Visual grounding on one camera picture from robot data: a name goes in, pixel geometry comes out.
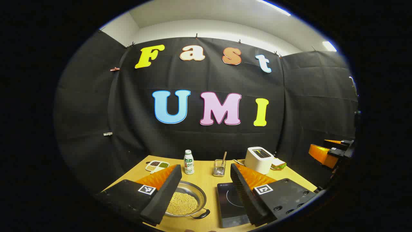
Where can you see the orange clip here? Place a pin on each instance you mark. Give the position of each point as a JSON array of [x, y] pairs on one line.
[[114, 69]]

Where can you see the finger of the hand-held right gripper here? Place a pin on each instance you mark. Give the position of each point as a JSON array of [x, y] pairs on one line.
[[333, 142], [322, 154]]

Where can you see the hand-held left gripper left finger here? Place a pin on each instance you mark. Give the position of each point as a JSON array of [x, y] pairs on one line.
[[161, 196]]

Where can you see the white divided dish of beans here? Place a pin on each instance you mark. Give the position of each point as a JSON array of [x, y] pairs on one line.
[[156, 166]]

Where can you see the white toaster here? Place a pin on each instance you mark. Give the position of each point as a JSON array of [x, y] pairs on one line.
[[257, 161]]

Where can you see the pile of yellow soybeans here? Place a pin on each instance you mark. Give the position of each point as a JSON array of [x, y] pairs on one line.
[[183, 203]]

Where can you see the white bottle with green label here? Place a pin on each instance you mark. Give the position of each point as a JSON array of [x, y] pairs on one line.
[[189, 164]]

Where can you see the sandwich with lettuce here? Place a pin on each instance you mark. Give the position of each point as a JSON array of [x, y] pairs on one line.
[[279, 163]]

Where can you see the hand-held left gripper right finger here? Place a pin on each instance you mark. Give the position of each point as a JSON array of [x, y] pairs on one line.
[[248, 199]]

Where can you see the black induction cooktop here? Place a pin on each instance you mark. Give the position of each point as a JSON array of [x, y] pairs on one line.
[[230, 203]]

